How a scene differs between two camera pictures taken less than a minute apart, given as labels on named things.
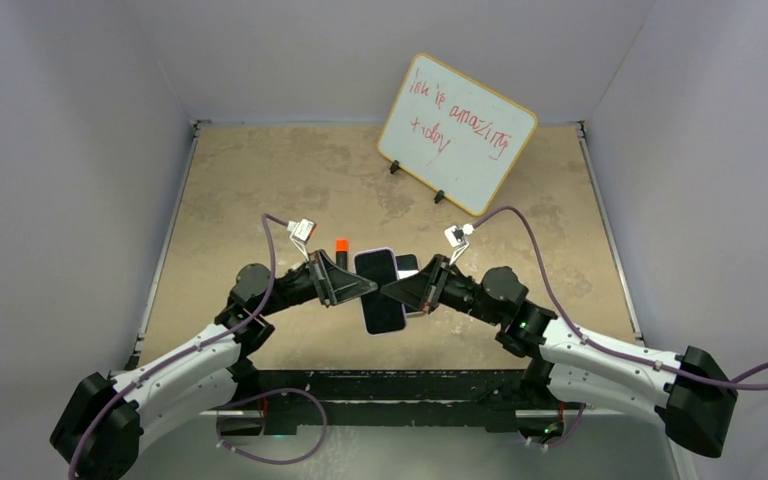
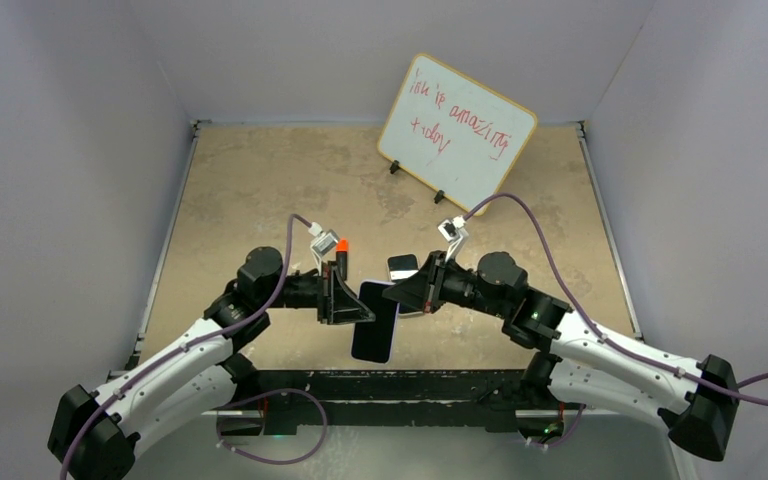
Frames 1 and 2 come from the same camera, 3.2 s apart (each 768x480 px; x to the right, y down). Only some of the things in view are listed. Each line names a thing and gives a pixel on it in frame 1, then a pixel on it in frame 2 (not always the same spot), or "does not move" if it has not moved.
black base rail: (444, 399) does not move
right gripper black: (421, 291) does not move
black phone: (383, 315) to (373, 341)
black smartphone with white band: (408, 264) does not move
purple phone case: (383, 314) to (374, 341)
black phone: (408, 265) does not move
